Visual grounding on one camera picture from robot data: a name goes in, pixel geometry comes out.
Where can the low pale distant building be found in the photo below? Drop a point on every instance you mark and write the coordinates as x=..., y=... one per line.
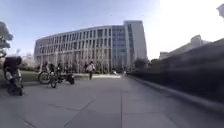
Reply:
x=186, y=48

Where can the dark bush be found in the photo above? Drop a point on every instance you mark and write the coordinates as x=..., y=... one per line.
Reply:
x=140, y=63

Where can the row of parked bicycles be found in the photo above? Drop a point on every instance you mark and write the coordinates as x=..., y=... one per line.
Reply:
x=55, y=76

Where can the dark scooter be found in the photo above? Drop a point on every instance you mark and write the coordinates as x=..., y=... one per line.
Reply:
x=13, y=75

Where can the large grey office building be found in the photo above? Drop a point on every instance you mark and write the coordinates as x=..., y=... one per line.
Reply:
x=96, y=48

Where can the wide grey stone stairs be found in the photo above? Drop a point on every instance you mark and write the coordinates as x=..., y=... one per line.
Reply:
x=190, y=73

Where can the grey paved plaza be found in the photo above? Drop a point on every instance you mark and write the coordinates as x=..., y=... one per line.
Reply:
x=100, y=103

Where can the person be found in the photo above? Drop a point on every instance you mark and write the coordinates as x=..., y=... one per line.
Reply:
x=90, y=69

